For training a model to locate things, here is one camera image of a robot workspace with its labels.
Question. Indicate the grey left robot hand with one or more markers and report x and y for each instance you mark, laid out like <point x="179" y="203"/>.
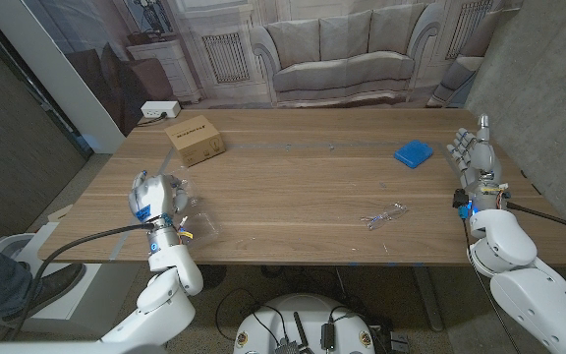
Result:
<point x="155" y="196"/>

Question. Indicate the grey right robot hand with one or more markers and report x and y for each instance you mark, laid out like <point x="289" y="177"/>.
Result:
<point x="482" y="159"/>

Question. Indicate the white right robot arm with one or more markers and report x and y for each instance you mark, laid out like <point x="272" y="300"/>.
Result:
<point x="528" y="295"/>

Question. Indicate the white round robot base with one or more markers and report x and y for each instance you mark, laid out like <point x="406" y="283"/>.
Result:
<point x="307" y="314"/>

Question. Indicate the clear plastic clamshell container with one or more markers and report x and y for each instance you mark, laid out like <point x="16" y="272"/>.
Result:
<point x="204" y="226"/>

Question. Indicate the blue sponge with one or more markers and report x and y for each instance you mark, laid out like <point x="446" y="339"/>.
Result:
<point x="413" y="154"/>

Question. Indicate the brown cardboard box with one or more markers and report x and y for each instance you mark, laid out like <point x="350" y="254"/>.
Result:
<point x="192" y="137"/>

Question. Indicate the cardboard scrap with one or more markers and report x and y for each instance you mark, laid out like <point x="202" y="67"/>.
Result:
<point x="53" y="216"/>

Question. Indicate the white power strip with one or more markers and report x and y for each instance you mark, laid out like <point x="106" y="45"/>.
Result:
<point x="160" y="109"/>

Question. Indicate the black round floor device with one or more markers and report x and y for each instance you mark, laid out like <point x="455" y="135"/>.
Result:
<point x="211" y="277"/>

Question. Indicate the clear eyeglasses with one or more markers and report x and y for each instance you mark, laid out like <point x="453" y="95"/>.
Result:
<point x="386" y="215"/>

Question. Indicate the white floor stand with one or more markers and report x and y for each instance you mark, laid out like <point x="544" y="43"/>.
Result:
<point x="13" y="243"/>

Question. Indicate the white table leg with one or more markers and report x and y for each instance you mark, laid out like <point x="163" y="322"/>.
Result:
<point x="428" y="300"/>

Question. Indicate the white robot chest cover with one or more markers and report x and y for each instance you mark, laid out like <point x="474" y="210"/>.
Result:
<point x="67" y="348"/>

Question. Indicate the printed living room backdrop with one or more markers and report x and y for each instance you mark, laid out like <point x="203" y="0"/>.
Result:
<point x="342" y="49"/>

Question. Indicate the black antenna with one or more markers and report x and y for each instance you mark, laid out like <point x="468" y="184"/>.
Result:
<point x="301" y="332"/>

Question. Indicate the black power adapter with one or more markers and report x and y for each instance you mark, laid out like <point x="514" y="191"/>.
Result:
<point x="327" y="336"/>

